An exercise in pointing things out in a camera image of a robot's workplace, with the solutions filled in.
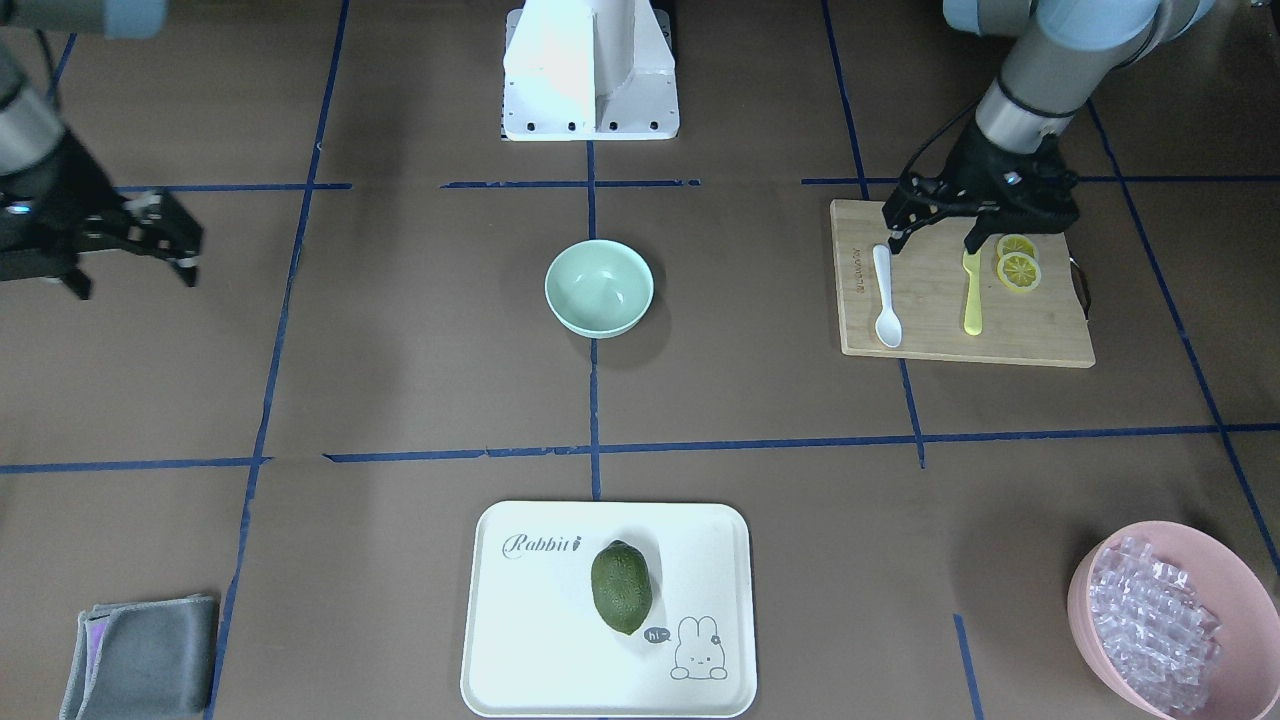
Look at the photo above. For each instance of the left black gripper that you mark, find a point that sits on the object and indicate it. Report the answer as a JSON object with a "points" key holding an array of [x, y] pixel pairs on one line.
{"points": [[972, 160]]}

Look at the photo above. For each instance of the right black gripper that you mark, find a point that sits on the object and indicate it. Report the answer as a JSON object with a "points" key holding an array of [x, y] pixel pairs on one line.
{"points": [[72, 178]]}

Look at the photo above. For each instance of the white plastic spoon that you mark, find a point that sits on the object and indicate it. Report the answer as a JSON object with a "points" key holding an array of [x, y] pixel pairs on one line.
{"points": [[888, 326]]}

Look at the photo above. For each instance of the green bowl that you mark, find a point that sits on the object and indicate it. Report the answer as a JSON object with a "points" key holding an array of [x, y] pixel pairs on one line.
{"points": [[599, 289]]}

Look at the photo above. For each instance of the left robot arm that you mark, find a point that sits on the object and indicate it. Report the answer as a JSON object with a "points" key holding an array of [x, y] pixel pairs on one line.
{"points": [[1062, 51]]}

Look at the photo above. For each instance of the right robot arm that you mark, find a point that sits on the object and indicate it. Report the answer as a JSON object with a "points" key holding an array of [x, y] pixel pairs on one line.
{"points": [[31, 124]]}

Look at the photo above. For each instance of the pink bowl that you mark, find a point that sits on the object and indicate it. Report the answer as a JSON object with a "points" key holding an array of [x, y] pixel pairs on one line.
{"points": [[1244, 685]]}

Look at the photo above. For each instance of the upper lemon slice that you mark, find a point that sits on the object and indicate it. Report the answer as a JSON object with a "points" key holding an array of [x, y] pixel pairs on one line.
{"points": [[1016, 244]]}

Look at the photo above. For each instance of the lemon slice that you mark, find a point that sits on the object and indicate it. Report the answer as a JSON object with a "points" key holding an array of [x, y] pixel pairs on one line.
{"points": [[1019, 272], [1016, 244]]}

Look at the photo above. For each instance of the lower lemon slice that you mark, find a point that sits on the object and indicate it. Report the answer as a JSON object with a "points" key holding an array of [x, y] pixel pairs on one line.
{"points": [[1019, 272]]}

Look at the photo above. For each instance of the yellow plastic knife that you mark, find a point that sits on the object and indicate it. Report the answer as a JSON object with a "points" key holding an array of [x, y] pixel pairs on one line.
{"points": [[973, 312]]}

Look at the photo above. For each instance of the bamboo cutting board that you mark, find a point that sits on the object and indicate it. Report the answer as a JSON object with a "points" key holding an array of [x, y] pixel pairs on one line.
{"points": [[1042, 327]]}

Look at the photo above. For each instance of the white support pillar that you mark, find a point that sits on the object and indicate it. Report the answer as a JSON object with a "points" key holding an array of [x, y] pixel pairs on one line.
{"points": [[587, 45]]}

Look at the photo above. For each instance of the grey folded cloth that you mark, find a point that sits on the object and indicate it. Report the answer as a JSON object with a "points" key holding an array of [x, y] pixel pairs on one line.
{"points": [[143, 660]]}

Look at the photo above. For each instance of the clear ice cubes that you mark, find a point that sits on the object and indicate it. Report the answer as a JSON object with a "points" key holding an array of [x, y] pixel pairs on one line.
{"points": [[1153, 627]]}

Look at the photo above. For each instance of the green avocado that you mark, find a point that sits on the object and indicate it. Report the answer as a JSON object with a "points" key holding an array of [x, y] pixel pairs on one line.
{"points": [[621, 587]]}

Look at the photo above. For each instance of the white rabbit tray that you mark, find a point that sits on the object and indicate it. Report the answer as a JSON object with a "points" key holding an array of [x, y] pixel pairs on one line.
{"points": [[535, 646]]}

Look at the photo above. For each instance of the white pillar base plate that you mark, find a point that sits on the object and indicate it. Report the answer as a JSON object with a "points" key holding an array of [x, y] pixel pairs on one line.
{"points": [[645, 109]]}

